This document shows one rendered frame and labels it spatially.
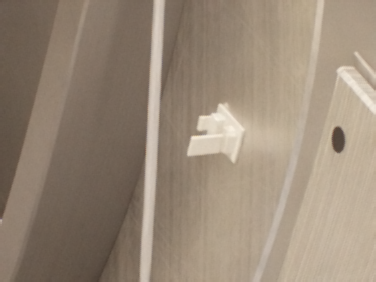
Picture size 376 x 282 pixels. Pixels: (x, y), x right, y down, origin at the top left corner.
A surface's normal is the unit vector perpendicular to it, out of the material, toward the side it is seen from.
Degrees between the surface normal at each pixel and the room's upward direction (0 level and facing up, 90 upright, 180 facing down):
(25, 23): 66
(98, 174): 123
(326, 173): 90
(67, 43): 90
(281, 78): 90
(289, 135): 90
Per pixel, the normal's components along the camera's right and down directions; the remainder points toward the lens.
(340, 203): -0.88, 0.04
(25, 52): 0.43, -0.36
